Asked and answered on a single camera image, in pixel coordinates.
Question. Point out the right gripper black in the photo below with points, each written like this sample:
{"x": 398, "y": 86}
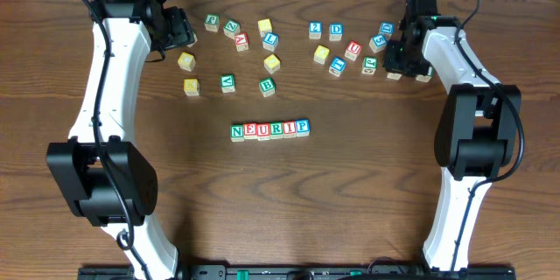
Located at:
{"x": 395, "y": 59}

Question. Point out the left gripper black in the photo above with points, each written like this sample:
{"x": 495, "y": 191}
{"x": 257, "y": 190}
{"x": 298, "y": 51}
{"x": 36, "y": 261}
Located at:
{"x": 182, "y": 29}

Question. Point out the yellow S block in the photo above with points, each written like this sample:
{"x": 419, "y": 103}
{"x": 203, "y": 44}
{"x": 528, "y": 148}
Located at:
{"x": 394, "y": 76}

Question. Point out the green N block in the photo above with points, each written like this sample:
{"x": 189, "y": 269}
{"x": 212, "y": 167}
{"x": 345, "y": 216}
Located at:
{"x": 237, "y": 133}

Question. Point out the blue P block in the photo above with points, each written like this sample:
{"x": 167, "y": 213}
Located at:
{"x": 303, "y": 128}

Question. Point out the red E block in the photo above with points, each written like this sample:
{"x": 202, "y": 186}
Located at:
{"x": 250, "y": 131}

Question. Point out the red u block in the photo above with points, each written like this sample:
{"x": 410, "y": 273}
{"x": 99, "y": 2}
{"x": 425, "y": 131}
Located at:
{"x": 353, "y": 50}
{"x": 263, "y": 131}

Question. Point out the red I block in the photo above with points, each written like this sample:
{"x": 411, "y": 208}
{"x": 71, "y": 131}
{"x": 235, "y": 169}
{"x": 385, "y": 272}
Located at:
{"x": 289, "y": 129}

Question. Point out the green R block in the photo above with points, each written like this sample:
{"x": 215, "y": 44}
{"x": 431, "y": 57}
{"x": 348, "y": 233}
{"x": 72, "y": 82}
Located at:
{"x": 276, "y": 130}

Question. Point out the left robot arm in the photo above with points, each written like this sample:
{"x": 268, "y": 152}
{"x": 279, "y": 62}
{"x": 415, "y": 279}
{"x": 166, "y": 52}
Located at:
{"x": 99, "y": 170}

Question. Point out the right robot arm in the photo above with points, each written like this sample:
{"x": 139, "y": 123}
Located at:
{"x": 479, "y": 131}

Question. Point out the green L block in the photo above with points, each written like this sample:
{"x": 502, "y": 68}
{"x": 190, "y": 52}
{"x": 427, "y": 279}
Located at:
{"x": 194, "y": 40}

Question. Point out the blue 5 block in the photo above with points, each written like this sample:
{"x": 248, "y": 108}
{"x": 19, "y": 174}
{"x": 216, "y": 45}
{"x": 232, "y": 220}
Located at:
{"x": 377, "y": 43}

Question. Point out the blue D block right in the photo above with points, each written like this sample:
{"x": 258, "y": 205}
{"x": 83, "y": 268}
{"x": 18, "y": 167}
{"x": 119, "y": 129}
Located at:
{"x": 387, "y": 29}

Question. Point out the blue d block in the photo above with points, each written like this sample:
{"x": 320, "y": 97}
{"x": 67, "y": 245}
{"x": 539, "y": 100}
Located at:
{"x": 387, "y": 29}
{"x": 335, "y": 32}

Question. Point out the green J block right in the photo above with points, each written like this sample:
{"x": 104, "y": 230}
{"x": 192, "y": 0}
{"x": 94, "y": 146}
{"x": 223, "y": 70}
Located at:
{"x": 369, "y": 65}

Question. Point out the green j block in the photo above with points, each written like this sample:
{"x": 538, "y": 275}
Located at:
{"x": 212, "y": 22}
{"x": 369, "y": 65}

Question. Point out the green 4 block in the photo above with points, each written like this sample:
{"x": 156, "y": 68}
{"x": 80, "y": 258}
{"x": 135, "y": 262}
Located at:
{"x": 426, "y": 77}

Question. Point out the green J block far left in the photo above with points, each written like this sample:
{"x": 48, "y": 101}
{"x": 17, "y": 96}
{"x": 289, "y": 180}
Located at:
{"x": 212, "y": 22}

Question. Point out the green Z block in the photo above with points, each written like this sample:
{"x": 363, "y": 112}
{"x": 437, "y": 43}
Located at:
{"x": 231, "y": 28}

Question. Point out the yellow K block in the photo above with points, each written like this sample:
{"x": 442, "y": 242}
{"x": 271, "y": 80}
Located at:
{"x": 191, "y": 87}

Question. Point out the blue T block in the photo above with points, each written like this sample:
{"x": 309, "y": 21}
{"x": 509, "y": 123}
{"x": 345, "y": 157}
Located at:
{"x": 337, "y": 66}

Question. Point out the red A block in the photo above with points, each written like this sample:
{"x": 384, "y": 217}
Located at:
{"x": 241, "y": 41}

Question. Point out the green V block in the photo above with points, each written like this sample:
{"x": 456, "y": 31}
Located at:
{"x": 227, "y": 83}

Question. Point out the yellow block top middle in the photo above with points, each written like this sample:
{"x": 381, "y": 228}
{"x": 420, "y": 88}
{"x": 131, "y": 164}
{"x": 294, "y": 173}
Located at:
{"x": 264, "y": 26}

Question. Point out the blue 2 block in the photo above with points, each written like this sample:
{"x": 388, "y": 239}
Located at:
{"x": 315, "y": 30}

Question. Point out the blue L block left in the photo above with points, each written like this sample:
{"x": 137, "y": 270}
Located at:
{"x": 270, "y": 41}

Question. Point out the yellow block centre left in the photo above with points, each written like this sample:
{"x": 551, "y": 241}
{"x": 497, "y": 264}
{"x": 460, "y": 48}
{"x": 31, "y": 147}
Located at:
{"x": 272, "y": 63}

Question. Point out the green B block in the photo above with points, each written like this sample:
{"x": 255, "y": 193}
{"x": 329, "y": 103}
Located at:
{"x": 267, "y": 87}

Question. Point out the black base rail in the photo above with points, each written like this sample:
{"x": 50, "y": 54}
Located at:
{"x": 378, "y": 271}

